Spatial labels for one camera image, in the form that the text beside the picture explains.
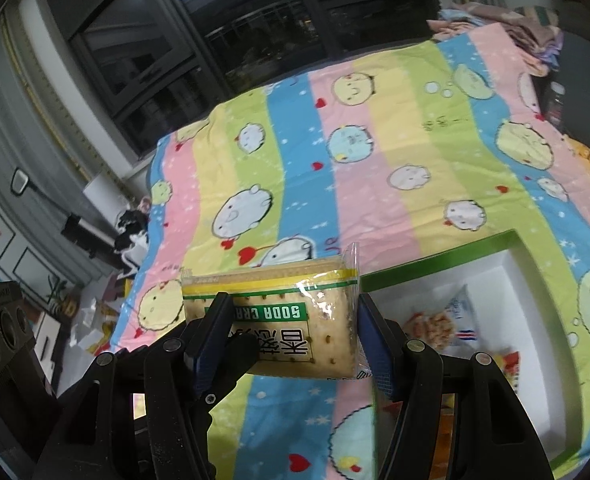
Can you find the black and white bundle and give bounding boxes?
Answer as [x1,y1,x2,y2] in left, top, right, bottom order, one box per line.
[114,199,152,277]

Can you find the orange snack packet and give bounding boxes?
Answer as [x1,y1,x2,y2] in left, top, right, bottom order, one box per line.
[436,394,460,480]

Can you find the pile of clothes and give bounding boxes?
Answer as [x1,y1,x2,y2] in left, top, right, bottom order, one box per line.
[427,2,566,79]

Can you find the blue white snack packet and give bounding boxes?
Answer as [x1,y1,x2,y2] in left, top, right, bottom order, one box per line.
[404,284,480,353]

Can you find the white box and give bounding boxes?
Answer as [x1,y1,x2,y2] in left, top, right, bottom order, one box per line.
[82,172,132,211]

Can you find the black speaker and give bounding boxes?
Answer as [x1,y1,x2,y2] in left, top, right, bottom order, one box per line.
[0,280,58,402]

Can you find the red snack packet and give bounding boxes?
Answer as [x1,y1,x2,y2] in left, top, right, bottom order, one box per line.
[492,350,524,391]

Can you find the dark window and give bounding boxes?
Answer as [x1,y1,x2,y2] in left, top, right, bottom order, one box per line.
[32,0,441,161]

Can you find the yellow snack packet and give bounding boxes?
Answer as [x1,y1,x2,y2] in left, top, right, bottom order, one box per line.
[565,135,590,179]

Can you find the dark bottle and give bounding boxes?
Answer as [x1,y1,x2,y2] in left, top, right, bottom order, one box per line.
[545,80,568,129]

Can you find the printed blanket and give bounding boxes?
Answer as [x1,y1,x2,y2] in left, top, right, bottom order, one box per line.
[110,22,590,480]

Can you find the white plastic bag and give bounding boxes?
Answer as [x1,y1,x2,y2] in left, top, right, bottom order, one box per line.
[70,297,126,357]

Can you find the green cardboard box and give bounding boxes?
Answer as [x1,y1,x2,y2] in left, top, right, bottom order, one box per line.
[360,229,590,480]

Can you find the soda cracker packet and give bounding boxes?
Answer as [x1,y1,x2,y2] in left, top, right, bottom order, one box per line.
[181,242,376,382]

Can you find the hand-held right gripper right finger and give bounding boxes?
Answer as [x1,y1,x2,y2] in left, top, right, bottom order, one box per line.
[357,292,556,480]

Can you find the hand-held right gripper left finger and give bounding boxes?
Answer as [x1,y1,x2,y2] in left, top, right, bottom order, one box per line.
[35,291,261,480]

